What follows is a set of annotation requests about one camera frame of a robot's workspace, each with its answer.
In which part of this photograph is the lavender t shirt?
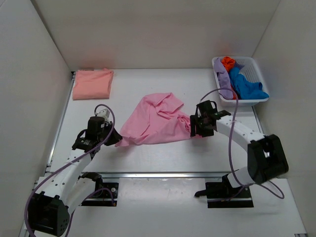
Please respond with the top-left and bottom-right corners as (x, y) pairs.
(213, 58), (234, 100)

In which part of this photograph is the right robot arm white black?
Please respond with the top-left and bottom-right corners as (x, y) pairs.
(190, 100), (289, 201)

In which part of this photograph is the folded salmon t shirt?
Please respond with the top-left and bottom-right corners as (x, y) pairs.
(73, 68), (114, 100)

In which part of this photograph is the orange t shirt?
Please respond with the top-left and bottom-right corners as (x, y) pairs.
(221, 56), (243, 72)

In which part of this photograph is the blue t shirt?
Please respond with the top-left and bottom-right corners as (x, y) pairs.
(229, 67), (269, 100)

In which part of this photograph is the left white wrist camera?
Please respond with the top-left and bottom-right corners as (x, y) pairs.
(95, 109), (111, 123)

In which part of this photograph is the pink t shirt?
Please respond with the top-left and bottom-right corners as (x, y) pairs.
(116, 92), (191, 147)

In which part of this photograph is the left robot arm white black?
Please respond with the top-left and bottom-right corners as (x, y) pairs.
(24, 116), (122, 237)

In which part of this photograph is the white plastic laundry basket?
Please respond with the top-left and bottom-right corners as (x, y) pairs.
(212, 56), (269, 107)

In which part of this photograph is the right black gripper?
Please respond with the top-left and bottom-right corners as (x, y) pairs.
(190, 115), (212, 138)

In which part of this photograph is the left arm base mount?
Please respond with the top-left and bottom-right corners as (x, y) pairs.
(79, 172), (119, 207)

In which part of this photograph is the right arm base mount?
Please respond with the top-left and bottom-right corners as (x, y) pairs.
(194, 175), (254, 209)

